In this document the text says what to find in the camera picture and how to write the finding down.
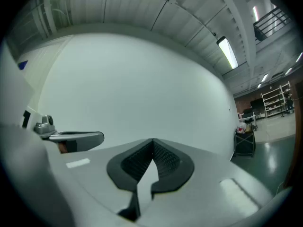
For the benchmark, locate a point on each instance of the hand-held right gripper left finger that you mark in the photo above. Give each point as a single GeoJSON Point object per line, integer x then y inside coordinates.
{"type": "Point", "coordinates": [118, 171]}

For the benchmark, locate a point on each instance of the white door with blue sign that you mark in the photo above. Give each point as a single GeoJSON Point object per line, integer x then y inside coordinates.
{"type": "Point", "coordinates": [45, 55]}

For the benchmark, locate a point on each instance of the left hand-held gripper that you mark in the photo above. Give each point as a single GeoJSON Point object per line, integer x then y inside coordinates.
{"type": "Point", "coordinates": [23, 162]}

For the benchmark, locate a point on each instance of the white shelf rack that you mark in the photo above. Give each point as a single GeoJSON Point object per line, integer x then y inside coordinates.
{"type": "Point", "coordinates": [275, 100]}

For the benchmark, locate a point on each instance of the black folding cart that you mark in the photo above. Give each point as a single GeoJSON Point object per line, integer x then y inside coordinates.
{"type": "Point", "coordinates": [245, 145]}

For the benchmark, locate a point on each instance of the black metal railing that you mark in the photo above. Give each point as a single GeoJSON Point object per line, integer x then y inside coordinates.
{"type": "Point", "coordinates": [270, 25]}

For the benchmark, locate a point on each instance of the blue wall sign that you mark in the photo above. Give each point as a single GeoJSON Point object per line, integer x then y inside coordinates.
{"type": "Point", "coordinates": [23, 65]}

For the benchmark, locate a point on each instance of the ceiling strip light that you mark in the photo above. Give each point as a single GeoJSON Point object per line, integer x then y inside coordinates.
{"type": "Point", "coordinates": [264, 77]}
{"type": "Point", "coordinates": [299, 57]}
{"type": "Point", "coordinates": [255, 13]}

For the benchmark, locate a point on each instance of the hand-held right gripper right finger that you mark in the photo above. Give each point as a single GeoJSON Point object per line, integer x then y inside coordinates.
{"type": "Point", "coordinates": [182, 171]}

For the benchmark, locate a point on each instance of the red and white bag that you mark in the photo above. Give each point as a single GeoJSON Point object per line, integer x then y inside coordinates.
{"type": "Point", "coordinates": [241, 128]}

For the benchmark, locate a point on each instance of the black monitor screen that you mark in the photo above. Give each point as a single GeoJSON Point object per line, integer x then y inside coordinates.
{"type": "Point", "coordinates": [256, 103]}

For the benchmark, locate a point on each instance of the oblong ceiling light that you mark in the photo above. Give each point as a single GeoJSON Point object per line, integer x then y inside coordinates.
{"type": "Point", "coordinates": [228, 53]}

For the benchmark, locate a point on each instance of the dark brown wooden furniture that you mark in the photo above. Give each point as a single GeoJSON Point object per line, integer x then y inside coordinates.
{"type": "Point", "coordinates": [294, 150]}

